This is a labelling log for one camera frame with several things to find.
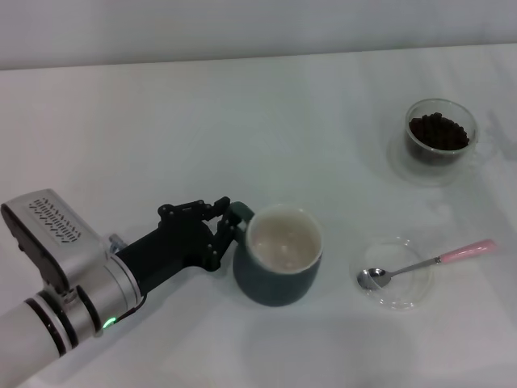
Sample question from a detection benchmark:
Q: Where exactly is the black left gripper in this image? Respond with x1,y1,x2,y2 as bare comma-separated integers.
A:
114,196,244,299

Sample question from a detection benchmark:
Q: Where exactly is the dark green ceramic mug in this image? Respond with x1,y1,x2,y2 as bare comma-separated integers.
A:
228,200,326,309

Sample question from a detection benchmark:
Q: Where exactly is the pink-handled metal spoon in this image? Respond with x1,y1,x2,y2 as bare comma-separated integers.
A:
356,238,498,292

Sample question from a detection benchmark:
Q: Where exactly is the glass saucer under cup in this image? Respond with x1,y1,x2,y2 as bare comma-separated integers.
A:
386,132,466,188

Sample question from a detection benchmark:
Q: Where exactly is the clear glass spoon saucer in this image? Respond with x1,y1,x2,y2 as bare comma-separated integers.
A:
349,238,435,313

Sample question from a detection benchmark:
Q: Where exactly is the pile of coffee beans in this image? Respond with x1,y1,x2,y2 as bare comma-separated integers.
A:
407,112,471,164

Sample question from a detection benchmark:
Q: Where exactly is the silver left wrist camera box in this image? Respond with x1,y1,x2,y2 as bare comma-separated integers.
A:
0,188,111,294

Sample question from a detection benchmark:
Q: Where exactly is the clear glass cup with handle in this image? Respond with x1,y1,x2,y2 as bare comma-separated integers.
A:
405,98,492,167

